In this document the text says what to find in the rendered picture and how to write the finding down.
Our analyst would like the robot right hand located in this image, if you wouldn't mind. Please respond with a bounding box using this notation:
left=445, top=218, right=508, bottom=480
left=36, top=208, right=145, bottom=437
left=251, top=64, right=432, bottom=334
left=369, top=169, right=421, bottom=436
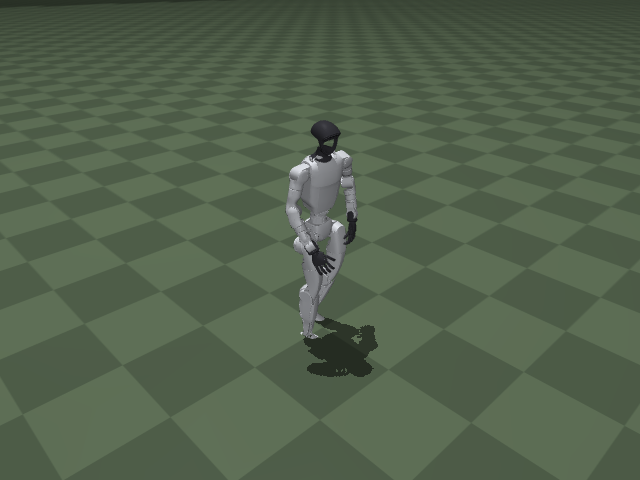
left=304, top=240, right=335, bottom=275

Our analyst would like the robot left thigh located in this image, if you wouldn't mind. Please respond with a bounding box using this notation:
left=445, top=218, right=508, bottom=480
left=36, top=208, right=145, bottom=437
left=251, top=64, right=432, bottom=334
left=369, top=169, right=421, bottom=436
left=322, top=220, right=346, bottom=285

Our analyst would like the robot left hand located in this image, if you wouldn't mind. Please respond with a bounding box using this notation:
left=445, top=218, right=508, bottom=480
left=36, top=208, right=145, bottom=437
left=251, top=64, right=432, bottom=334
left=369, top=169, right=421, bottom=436
left=343, top=211, right=357, bottom=245

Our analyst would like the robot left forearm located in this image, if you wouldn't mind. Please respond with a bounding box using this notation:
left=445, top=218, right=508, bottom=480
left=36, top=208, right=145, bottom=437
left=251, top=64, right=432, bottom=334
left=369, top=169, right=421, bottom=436
left=344, top=176, right=358, bottom=219

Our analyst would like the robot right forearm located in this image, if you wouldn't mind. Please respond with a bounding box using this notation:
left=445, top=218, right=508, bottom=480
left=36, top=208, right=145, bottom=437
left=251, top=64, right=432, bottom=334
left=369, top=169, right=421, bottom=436
left=287, top=207, right=316, bottom=253

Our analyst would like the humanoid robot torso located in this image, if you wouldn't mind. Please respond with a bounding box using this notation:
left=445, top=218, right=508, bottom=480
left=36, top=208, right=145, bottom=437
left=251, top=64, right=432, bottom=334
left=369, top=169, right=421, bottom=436
left=301, top=151, right=344, bottom=242

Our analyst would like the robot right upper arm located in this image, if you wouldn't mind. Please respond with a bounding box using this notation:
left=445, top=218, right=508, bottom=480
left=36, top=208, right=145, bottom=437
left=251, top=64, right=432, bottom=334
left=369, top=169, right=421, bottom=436
left=286, top=163, right=310, bottom=216

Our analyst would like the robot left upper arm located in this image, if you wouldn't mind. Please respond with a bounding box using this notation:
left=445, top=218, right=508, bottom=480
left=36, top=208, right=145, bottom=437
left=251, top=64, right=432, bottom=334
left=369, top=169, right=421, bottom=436
left=336, top=150, right=353, bottom=188

